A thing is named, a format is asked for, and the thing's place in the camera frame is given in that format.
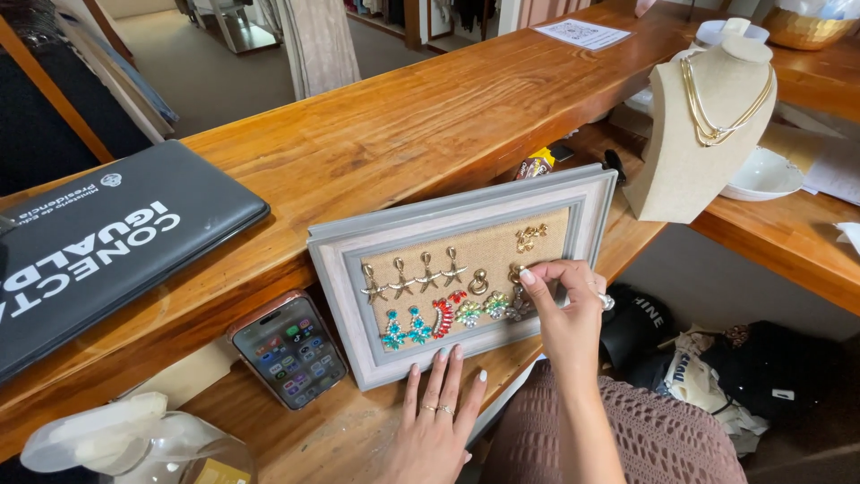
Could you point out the person's left hand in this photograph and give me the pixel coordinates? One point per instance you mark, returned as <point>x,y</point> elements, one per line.
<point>430,437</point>

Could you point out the person's right hand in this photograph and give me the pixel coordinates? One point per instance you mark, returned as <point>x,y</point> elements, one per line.
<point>571,329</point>

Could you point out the gold knot hoop earring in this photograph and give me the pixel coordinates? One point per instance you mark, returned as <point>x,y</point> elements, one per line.
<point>478,282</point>
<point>516,273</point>

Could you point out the grey framed burlap earring board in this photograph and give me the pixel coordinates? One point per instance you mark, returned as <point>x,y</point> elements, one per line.
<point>470,201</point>

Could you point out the grey gem flower earring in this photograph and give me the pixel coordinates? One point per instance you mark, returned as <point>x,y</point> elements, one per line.
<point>519,306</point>

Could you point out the black cap with white lettering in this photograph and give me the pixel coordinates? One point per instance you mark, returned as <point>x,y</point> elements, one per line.
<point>635,322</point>

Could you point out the rainbow gem flower earring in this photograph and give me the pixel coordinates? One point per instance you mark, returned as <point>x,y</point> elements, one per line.
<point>496,304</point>
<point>468,313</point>

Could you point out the gold flower earring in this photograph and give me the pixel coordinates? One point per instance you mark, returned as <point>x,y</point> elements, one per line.
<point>529,237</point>

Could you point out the teal gem earring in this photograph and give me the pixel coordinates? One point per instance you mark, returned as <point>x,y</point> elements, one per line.
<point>393,331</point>
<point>419,327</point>

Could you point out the red gem curved earring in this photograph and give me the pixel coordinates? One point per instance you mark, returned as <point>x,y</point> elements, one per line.
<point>457,296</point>
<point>441,318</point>

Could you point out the gold starfish earring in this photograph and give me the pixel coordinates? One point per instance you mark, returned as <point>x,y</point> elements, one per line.
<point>453,269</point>
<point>401,282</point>
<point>427,274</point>
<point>371,288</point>

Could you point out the person's pink knitted skirt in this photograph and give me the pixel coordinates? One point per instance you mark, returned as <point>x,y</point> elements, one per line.
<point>658,437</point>

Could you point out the smartphone with pink case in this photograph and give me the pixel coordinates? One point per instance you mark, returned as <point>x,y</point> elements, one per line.
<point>290,349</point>

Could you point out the brown yellow snack packet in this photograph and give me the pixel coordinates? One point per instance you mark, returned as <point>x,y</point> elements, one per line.
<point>534,166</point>

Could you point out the black hair clip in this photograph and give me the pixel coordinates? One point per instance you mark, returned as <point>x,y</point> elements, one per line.
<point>615,167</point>

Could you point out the small black flat object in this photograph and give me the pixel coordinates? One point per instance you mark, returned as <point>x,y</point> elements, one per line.
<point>562,152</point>

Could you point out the heap of bags and clothes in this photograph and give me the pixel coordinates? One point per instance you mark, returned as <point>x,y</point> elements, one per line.
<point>759,376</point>

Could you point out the yellow card in jar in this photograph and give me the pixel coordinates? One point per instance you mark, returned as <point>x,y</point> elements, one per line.
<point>222,472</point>

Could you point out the clear glass jar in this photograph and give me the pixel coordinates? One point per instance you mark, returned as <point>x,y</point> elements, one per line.
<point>195,450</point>

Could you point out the white ceramic bowl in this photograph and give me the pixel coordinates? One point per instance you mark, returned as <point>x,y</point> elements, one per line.
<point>762,178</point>

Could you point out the beige cardboard sheet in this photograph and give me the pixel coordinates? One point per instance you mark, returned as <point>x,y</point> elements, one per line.
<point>181,370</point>

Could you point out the white printed paper sheet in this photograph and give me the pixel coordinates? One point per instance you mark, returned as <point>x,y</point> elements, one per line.
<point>582,33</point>

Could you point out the stack of white papers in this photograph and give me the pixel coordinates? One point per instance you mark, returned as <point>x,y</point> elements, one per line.
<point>836,171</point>

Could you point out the rack of hanging clothes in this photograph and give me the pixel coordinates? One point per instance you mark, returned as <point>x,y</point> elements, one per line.
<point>416,12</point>

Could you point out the black laptop with white lettering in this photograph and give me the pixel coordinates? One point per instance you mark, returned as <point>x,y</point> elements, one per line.
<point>114,249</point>

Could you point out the beige hanging curtain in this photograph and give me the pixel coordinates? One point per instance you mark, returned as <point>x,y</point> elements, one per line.
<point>319,47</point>

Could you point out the gold faceted bowl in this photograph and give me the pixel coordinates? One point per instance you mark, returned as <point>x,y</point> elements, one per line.
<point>806,28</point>

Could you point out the stack of leaning fabric boards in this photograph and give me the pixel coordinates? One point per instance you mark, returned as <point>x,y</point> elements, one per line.
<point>114,67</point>

